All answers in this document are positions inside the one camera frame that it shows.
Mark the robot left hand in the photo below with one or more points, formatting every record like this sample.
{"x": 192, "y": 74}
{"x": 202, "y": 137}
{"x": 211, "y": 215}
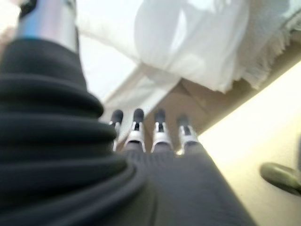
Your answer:
{"x": 94, "y": 176}

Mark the white duvet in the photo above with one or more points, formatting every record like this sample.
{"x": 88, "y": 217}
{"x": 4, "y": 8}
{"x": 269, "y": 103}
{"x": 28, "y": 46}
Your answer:
{"x": 188, "y": 35}

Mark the white bed sheet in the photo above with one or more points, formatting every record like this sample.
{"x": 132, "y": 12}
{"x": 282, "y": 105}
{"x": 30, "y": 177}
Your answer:
{"x": 141, "y": 87}

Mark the white textured fringed throw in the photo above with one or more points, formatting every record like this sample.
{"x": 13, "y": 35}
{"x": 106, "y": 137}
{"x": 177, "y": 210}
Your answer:
{"x": 265, "y": 35}

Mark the brown upholstered bed frame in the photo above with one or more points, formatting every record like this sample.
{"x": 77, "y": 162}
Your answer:
{"x": 211, "y": 106}

